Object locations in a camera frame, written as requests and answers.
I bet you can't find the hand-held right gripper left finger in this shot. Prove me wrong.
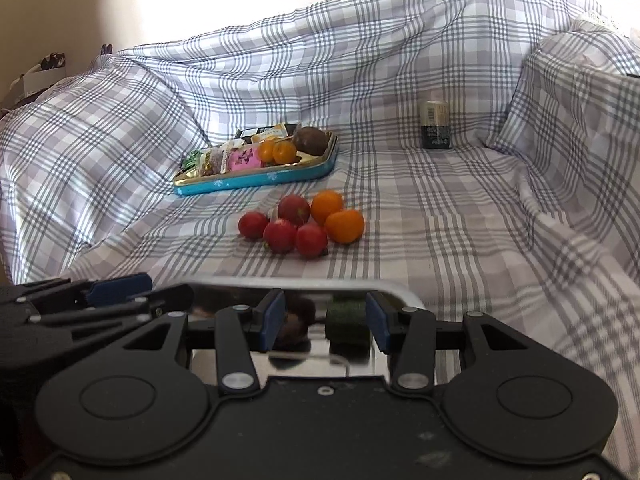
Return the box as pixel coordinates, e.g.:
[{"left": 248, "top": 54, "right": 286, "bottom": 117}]
[{"left": 95, "top": 289, "right": 287, "bottom": 394}]

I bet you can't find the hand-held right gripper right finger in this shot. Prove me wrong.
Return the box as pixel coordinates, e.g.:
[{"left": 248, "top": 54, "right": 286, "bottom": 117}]
[{"left": 365, "top": 290, "right": 557, "bottom": 393}]

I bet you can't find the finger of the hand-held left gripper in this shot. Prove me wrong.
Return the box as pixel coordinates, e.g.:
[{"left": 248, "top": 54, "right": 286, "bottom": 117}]
[
  {"left": 17, "top": 272, "right": 154, "bottom": 307},
  {"left": 30, "top": 283, "right": 195, "bottom": 332}
]

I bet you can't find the dark water chestnut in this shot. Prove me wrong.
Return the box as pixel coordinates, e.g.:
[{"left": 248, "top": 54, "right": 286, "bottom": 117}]
[{"left": 277, "top": 296, "right": 317, "bottom": 351}]

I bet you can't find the green cucumber piece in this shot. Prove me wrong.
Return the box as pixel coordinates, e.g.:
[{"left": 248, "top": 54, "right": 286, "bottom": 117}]
[{"left": 325, "top": 300, "right": 368, "bottom": 347}]

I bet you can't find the stainless steel tray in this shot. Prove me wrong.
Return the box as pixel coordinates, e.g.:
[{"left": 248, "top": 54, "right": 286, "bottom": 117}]
[{"left": 185, "top": 277, "right": 426, "bottom": 378}]

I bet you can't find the red radish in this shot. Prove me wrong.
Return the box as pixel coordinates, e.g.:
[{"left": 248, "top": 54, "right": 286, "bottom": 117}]
[
  {"left": 277, "top": 195, "right": 312, "bottom": 226},
  {"left": 238, "top": 211, "right": 271, "bottom": 239},
  {"left": 295, "top": 224, "right": 329, "bottom": 259},
  {"left": 263, "top": 220, "right": 298, "bottom": 255}
]

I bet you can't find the orange mandarin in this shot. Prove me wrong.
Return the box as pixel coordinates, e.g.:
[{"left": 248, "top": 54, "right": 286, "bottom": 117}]
[
  {"left": 310, "top": 190, "right": 345, "bottom": 226},
  {"left": 325, "top": 209, "right": 366, "bottom": 245}
]

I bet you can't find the plaid bed sheet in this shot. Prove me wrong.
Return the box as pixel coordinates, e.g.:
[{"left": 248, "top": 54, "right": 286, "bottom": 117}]
[{"left": 0, "top": 0, "right": 640, "bottom": 480}]

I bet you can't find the blue tin tray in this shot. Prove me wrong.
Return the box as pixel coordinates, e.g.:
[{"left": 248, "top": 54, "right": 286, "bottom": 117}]
[{"left": 173, "top": 127, "right": 339, "bottom": 197}]

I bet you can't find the brown snack packet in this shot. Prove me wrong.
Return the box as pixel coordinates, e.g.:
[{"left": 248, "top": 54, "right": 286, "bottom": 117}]
[{"left": 199, "top": 147, "right": 233, "bottom": 177}]

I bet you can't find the pink snack packet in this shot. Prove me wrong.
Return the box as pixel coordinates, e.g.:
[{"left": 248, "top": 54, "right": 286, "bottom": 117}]
[{"left": 227, "top": 147, "right": 263, "bottom": 171}]

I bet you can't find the dark brown round fruit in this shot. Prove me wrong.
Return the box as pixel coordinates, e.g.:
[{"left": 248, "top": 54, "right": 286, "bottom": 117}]
[{"left": 292, "top": 126, "right": 331, "bottom": 156}]

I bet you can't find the yellow snack packet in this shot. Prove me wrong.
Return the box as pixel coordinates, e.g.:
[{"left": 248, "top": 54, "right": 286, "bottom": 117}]
[{"left": 252, "top": 124, "right": 301, "bottom": 142}]

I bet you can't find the dark green can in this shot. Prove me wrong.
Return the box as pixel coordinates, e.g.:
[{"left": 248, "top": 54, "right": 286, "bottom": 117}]
[{"left": 419, "top": 100, "right": 453, "bottom": 150}]

